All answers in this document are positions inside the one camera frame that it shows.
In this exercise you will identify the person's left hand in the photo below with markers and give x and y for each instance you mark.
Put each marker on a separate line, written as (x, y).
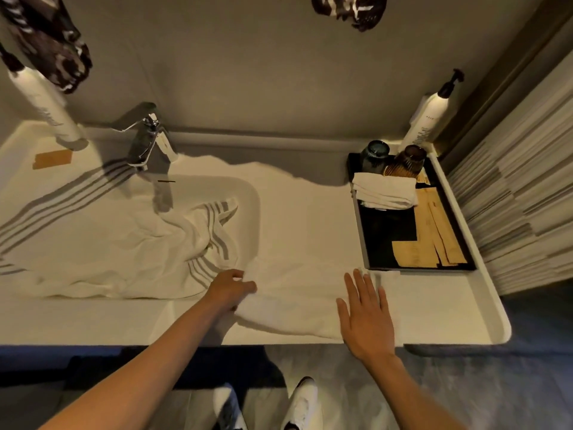
(228, 291)

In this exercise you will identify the person's right hand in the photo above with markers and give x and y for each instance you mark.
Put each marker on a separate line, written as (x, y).
(369, 326)

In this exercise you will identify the small plain white towel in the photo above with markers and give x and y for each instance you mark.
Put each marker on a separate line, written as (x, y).
(295, 300)

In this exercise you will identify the black tray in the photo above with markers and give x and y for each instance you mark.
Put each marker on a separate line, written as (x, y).
(385, 237)

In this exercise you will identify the small striped white towel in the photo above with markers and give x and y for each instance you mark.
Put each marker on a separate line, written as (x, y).
(385, 190)

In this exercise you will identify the large striped white towel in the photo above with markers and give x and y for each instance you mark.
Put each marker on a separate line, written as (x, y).
(89, 246)

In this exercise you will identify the person's left forearm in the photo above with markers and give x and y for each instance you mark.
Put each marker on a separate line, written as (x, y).
(143, 380)

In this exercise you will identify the person's right forearm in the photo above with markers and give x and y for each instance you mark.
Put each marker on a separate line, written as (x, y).
(412, 398)

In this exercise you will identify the person's right white shoe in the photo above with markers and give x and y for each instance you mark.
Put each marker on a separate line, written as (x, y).
(304, 405)

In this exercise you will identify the person's white shoe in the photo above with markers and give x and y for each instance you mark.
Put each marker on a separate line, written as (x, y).
(304, 405)
(226, 407)

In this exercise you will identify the person's left white shoe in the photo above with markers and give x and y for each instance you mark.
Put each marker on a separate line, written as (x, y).
(226, 407)

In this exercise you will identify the square kraft paper packet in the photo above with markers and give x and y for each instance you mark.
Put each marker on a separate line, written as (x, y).
(412, 254)

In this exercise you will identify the long kraft paper packet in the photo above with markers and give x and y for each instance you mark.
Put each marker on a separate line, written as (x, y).
(425, 219)
(447, 237)

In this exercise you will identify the small white sachet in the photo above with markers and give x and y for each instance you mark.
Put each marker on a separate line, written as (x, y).
(423, 178)

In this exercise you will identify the chrome faucet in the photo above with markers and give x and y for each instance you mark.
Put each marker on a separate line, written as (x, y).
(147, 143)

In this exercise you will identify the blue glass cup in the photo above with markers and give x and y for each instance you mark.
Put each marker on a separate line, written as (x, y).
(375, 156)

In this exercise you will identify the amber ribbed glass cup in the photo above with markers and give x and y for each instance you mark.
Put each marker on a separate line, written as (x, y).
(409, 161)

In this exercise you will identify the white pump bottle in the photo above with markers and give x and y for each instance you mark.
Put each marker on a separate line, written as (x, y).
(40, 102)
(425, 120)

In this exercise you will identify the small tan soap packet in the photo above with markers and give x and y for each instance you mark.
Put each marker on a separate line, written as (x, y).
(51, 159)

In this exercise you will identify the dark patterned hanging garment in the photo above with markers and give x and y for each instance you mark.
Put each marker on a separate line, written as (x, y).
(49, 49)

